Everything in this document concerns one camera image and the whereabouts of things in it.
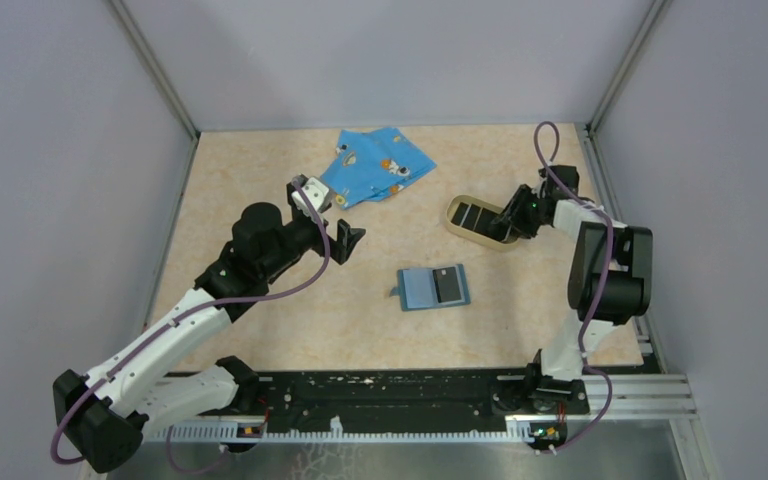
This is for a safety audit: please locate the beige oval card tray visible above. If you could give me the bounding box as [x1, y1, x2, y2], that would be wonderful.
[444, 195, 517, 252]

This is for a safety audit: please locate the black mounting base plate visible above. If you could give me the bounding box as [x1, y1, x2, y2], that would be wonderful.
[196, 370, 591, 435]

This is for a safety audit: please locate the aluminium frame rail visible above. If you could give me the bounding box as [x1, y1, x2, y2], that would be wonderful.
[143, 368, 697, 443]

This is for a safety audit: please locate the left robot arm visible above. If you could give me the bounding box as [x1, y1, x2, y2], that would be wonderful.
[49, 175, 365, 473]

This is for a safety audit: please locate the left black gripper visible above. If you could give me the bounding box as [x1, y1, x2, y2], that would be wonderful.
[261, 207, 364, 278]

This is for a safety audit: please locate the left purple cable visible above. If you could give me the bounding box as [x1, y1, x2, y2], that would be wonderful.
[49, 182, 331, 476]

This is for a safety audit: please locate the blue card holder wallet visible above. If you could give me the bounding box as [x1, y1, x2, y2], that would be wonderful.
[389, 263, 472, 311]

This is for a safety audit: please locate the grey credit card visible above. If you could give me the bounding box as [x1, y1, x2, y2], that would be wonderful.
[432, 266, 464, 304]

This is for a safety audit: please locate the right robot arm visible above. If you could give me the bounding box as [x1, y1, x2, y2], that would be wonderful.
[487, 165, 654, 412]

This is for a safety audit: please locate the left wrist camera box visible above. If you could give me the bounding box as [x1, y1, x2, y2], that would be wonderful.
[290, 175, 335, 216]

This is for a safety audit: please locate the blue printed cloth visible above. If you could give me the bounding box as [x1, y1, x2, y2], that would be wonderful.
[321, 127, 436, 209]

